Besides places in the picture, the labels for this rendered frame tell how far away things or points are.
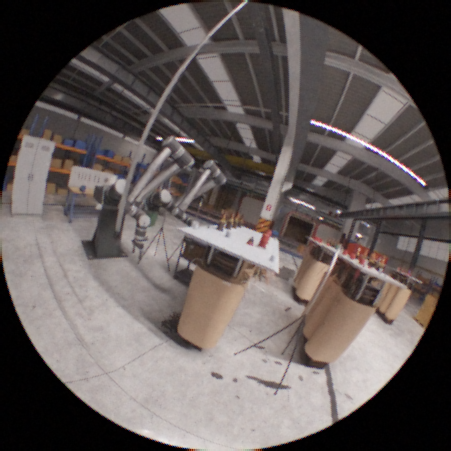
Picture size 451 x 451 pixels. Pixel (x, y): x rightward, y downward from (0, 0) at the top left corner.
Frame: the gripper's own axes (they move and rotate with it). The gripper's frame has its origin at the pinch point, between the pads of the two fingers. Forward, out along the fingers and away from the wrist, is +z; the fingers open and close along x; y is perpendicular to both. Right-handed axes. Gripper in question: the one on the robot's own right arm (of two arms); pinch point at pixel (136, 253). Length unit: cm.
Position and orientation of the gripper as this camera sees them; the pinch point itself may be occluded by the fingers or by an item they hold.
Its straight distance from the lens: 159.3
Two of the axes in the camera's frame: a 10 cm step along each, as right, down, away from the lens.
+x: 8.2, 3.5, -4.6
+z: -3.2, 9.4, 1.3
